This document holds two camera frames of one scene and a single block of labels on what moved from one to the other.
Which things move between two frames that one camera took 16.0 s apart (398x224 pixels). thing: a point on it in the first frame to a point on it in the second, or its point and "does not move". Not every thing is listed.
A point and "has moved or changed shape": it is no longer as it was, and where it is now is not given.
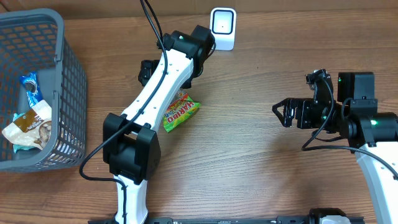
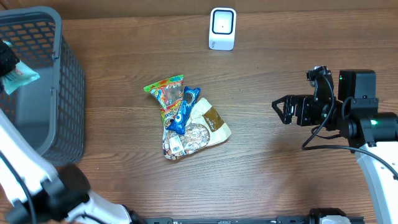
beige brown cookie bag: [31, 129] to [205, 127]
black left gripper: [148, 68] to [9, 57]
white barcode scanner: [222, 22] does not move
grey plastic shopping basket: [32, 42] does not move
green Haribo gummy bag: [181, 109] has moved or changed shape
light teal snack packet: [22, 133] to [18, 77]
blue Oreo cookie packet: [31, 84] to [179, 123]
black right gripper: [303, 121] does not move
